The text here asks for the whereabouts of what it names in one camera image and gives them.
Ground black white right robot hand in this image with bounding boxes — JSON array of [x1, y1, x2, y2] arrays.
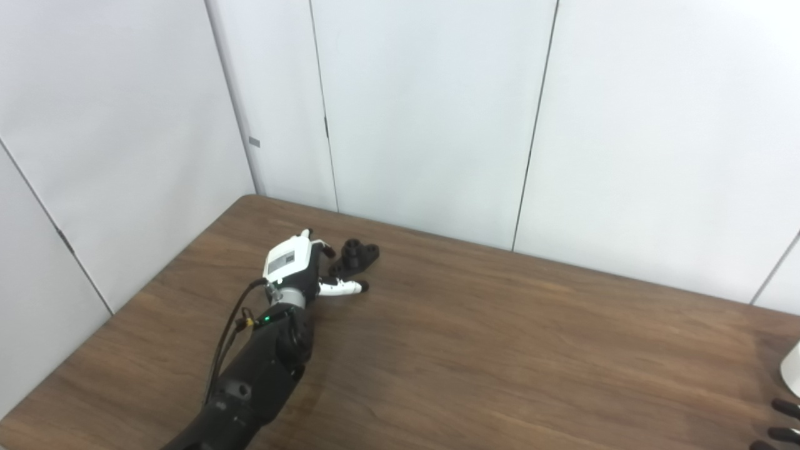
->
[[750, 398, 800, 450]]

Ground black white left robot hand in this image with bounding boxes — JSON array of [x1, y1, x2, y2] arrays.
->
[[261, 229, 369, 307]]

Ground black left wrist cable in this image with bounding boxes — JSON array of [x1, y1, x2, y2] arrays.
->
[[203, 278, 269, 407]]

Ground round white plastic piece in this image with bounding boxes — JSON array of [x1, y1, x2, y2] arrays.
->
[[780, 341, 800, 399]]

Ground black plastic holder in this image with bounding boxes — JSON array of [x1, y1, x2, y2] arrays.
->
[[327, 238, 381, 279]]

